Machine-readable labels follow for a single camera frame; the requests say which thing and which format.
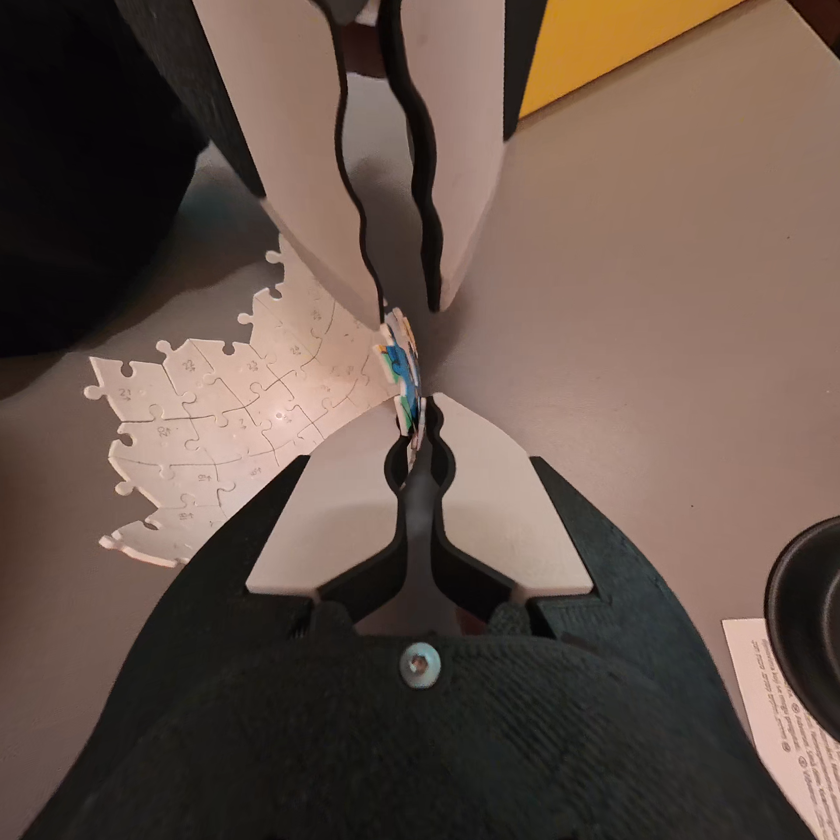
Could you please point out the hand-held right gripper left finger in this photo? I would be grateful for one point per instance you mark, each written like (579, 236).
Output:
(328, 512)

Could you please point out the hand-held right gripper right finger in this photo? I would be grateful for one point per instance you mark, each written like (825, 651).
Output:
(512, 518)

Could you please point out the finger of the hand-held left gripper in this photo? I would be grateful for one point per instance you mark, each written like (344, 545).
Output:
(282, 131)
(466, 131)

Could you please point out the partly built puzzle ball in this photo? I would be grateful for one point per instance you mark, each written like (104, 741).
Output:
(216, 407)

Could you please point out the yellow plastic bin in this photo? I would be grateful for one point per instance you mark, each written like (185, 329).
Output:
(604, 46)

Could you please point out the black round stand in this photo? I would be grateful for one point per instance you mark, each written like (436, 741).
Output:
(814, 623)

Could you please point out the white printed leaflet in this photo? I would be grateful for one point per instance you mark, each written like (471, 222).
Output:
(774, 722)

